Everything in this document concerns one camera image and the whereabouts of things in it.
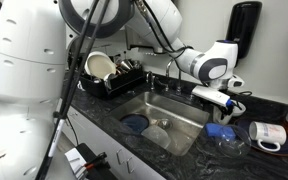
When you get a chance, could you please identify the thick black robot cable bundle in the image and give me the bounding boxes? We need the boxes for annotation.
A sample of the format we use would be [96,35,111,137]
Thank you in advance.
[35,0,112,180]

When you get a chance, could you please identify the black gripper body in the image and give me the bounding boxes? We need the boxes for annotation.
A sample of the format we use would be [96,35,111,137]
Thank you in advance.
[222,99,241,116]

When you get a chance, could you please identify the steel cups in rack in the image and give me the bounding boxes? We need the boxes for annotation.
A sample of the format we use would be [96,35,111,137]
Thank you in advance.
[115,58,142,75]

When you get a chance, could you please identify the black dish rack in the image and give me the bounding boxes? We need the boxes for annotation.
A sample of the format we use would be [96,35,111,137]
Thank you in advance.
[77,63,145,99]

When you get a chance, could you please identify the chrome gooseneck faucet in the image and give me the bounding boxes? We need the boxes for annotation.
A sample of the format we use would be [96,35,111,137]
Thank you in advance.
[164,57,184,96]

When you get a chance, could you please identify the dark blue saucer plate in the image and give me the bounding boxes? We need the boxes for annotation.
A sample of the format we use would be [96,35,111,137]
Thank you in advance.
[233,117,288,157]

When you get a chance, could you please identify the clear glass bowl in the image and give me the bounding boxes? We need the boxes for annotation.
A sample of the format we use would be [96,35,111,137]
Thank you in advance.
[197,124,252,159]

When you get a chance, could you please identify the metal sink drain strainer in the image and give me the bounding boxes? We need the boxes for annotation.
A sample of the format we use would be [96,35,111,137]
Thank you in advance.
[156,118,174,131]

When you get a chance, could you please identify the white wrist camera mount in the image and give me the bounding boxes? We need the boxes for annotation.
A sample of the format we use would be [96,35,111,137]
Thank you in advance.
[191,85,232,108]

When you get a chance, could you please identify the clear plastic container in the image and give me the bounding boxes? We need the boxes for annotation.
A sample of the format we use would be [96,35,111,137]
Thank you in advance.
[140,124,172,150]

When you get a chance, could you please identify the grey camera on wrist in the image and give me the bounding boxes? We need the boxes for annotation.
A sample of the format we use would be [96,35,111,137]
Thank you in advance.
[229,74,246,89]

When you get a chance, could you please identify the thin black cable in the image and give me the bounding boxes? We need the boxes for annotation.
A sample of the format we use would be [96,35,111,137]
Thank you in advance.
[66,116,80,147]

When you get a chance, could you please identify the blue sponge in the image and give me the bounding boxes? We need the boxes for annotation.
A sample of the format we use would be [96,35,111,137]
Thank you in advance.
[205,122,237,141]

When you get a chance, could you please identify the black wall soap dispenser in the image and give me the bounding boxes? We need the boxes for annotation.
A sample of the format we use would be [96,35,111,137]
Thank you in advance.
[225,0,263,60]

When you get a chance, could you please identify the dark blue plate in basin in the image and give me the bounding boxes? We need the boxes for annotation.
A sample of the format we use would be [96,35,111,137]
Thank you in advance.
[119,113,150,134]

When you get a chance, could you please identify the white mug with print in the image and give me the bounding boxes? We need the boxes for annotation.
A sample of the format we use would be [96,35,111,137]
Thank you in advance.
[248,121,288,153]

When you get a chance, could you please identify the small chrome tap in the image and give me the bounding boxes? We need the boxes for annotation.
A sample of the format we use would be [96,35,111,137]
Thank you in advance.
[145,70,157,93]

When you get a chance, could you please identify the stainless steel sink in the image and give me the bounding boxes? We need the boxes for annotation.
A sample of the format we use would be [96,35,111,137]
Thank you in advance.
[109,91,211,157]

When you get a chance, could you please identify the white cabinet with drawers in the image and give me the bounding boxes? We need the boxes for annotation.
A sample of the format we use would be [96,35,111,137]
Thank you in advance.
[61,105,167,180]

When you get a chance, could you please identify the black device with red pen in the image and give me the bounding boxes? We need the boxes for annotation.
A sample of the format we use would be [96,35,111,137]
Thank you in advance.
[64,142,119,180]

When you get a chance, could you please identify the large white plate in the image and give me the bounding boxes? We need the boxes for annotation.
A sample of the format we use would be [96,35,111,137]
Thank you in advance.
[83,50,117,81]

